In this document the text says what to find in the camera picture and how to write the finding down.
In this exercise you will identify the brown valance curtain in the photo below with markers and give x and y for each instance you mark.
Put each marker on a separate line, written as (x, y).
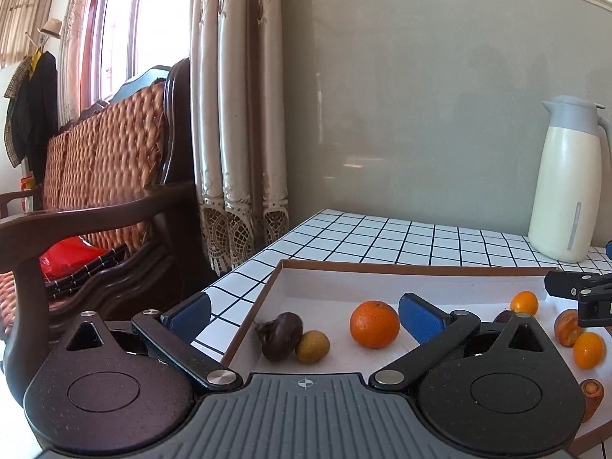
(24, 9)

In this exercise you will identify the black coat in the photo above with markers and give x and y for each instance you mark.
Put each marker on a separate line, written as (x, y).
(43, 105)

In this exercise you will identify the tan longan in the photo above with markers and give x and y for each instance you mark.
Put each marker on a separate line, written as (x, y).
(313, 347)

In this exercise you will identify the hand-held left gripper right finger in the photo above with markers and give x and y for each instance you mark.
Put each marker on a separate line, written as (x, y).
(420, 318)

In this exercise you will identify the cream thermos jug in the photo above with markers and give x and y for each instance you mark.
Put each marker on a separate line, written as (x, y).
(564, 191)

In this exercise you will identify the dark water chestnut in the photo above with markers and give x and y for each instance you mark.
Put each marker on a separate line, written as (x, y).
(282, 337)
(503, 316)

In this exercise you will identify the red framed window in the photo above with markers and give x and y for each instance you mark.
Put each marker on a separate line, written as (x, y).
(143, 19)

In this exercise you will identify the red plastic bag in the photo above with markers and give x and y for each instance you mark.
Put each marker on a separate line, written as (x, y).
(67, 253)

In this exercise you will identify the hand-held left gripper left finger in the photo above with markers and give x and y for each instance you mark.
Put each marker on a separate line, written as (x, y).
(191, 318)

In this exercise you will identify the yellow red packet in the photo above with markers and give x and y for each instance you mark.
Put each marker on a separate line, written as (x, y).
(27, 186)

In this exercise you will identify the brown striped fruit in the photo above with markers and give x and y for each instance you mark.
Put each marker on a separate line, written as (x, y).
(566, 330)

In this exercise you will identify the sheer pink curtain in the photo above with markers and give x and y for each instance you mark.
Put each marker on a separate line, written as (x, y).
(76, 33)

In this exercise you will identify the wooden sofa with orange cushion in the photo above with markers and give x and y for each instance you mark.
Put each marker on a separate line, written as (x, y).
(110, 143)

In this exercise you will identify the plaid jacket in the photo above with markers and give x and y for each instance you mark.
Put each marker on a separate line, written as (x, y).
(16, 91)

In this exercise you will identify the straw hat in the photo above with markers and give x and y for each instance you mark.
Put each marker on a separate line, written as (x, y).
(50, 27)

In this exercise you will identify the beige embroidered curtain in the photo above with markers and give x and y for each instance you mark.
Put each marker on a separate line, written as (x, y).
(239, 105)

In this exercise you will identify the checked tablecloth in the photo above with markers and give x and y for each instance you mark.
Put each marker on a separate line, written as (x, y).
(382, 239)

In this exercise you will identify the mandarin orange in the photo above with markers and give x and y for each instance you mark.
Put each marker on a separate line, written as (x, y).
(374, 324)

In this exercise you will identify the brown cardboard box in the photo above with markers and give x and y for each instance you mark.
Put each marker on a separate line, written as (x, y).
(334, 291)

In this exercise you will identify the orange kumquat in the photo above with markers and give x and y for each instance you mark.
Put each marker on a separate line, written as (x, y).
(588, 350)
(524, 302)

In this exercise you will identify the orange brown fruit piece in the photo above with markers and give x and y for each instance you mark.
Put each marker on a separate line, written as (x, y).
(591, 399)

